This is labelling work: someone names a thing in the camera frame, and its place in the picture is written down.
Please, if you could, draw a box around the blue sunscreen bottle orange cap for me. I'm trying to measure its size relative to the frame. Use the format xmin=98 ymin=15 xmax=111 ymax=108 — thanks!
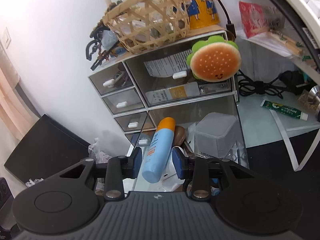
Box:
xmin=142 ymin=117 xmax=176 ymax=184

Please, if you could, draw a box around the clear large bottom drawer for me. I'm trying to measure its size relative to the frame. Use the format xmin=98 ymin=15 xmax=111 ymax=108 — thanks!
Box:
xmin=131 ymin=96 xmax=249 ymax=192

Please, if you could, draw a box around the white drawer organizer cabinet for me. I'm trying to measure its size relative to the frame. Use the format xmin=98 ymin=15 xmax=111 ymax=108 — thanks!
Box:
xmin=88 ymin=28 xmax=238 ymax=146

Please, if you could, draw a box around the grey square box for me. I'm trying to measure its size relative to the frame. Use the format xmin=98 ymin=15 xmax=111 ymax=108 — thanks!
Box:
xmin=195 ymin=112 xmax=241 ymax=159

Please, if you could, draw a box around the black box on floor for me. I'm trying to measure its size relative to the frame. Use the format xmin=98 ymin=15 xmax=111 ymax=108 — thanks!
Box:
xmin=4 ymin=114 xmax=90 ymax=183

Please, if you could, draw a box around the hamburger plush toy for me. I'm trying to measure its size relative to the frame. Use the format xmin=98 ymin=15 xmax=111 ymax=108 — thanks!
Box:
xmin=186 ymin=35 xmax=241 ymax=82

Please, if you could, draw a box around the green toothpaste tube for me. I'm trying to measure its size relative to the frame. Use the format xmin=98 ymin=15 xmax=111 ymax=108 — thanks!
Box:
xmin=260 ymin=100 xmax=308 ymax=121

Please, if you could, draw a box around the pile of hair claw clips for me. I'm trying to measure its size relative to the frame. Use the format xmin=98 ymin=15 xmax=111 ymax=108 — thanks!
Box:
xmin=85 ymin=0 xmax=128 ymax=71

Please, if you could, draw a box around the white metal laptop stand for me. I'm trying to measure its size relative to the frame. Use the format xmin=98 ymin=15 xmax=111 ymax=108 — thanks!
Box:
xmin=236 ymin=30 xmax=319 ymax=172

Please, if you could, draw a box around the yellow cartoon pen cup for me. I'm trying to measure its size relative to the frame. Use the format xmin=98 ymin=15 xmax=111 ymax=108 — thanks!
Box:
xmin=184 ymin=0 xmax=220 ymax=30

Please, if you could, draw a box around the woven bamboo basket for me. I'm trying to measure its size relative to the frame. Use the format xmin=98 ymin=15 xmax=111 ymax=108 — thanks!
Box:
xmin=102 ymin=0 xmax=190 ymax=54

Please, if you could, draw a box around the red snack packet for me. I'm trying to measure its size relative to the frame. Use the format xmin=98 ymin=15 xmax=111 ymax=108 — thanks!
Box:
xmin=239 ymin=1 xmax=285 ymax=38

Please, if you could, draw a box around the black power adapter with cable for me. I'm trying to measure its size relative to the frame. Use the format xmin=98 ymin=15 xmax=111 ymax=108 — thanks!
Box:
xmin=224 ymin=22 xmax=311 ymax=99

